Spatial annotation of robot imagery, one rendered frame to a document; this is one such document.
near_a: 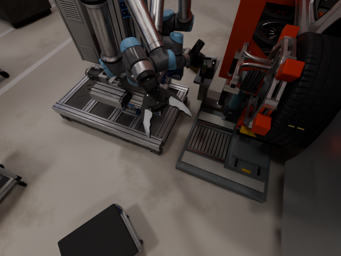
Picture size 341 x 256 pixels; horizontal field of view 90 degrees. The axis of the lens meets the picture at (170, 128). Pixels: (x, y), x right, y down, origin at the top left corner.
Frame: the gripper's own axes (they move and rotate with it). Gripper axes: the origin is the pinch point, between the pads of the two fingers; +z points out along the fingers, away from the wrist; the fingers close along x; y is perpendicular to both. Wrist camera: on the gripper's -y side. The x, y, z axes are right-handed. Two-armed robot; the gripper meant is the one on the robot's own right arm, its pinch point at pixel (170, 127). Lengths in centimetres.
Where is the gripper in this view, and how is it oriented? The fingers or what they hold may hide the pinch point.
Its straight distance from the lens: 53.2
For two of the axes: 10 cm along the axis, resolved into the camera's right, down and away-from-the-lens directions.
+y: 1.1, 1.5, 9.8
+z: 4.4, 8.8, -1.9
